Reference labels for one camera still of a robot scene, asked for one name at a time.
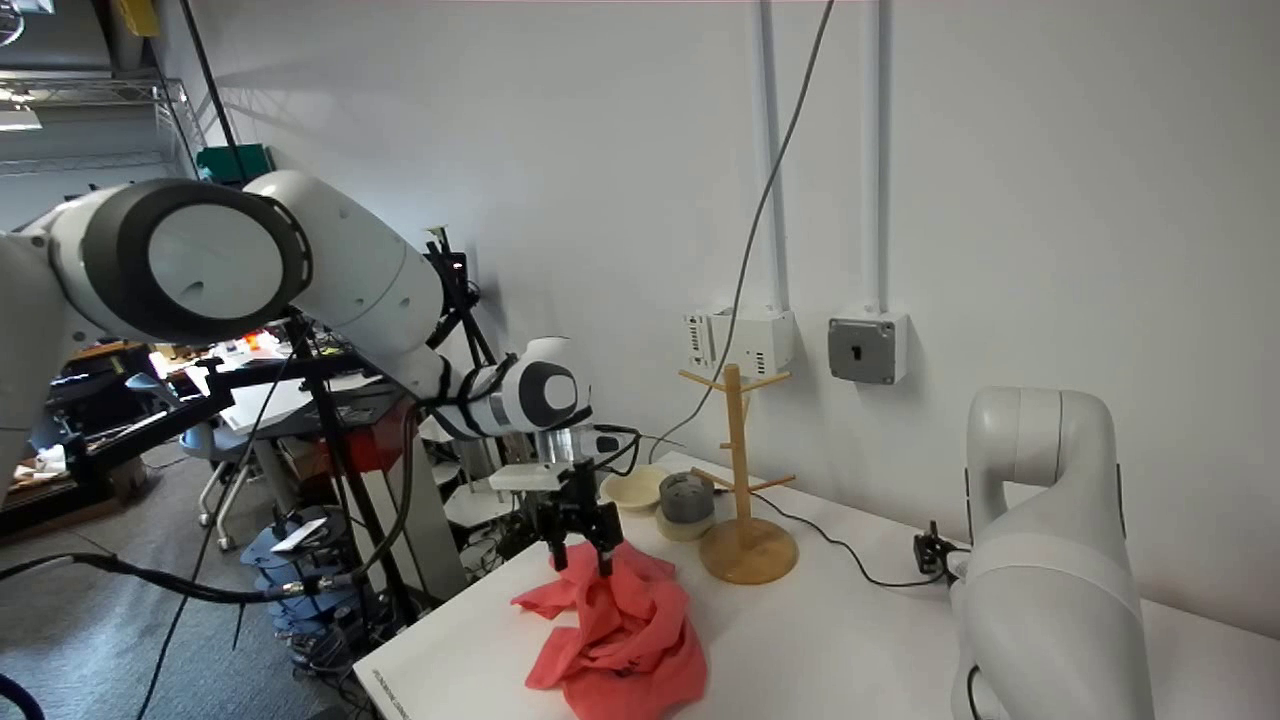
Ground thin black table cable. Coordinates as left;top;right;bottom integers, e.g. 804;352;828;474
757;487;935;593

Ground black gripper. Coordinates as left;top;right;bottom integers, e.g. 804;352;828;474
525;456;627;581

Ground wooden mug tree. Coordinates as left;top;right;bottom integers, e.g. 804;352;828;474
674;359;804;588

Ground grey wall cable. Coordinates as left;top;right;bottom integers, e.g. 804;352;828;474
641;0;838;467

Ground blue crate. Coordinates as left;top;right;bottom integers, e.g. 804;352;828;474
244;518;334;618

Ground red box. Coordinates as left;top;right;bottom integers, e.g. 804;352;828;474
331;408;413;478

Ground cluttered wooden workbench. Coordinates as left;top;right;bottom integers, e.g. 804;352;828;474
0;334;310;523

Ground white wall conduit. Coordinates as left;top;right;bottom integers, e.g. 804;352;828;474
868;0;894;321
751;0;793;317

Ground black floor hose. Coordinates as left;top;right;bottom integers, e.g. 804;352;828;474
0;548;331;632

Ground black tripod stand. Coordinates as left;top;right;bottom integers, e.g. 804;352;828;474
63;311;425;632

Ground black cable on Franka arm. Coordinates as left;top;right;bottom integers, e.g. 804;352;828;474
425;303;644;474

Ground grey junction box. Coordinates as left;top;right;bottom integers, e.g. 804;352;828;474
823;311;913;388

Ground red shirt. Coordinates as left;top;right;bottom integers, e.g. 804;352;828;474
512;536;712;720

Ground black cable connector block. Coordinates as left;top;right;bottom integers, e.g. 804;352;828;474
913;518;969;588

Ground plain white wall box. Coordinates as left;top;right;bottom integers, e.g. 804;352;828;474
727;310;798;382

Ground black camera on stand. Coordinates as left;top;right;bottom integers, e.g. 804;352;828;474
417;224;486;352

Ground green box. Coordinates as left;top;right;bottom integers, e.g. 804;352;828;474
197;139;274;184

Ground white labelled wall box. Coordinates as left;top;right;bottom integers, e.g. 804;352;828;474
679;310;738;382

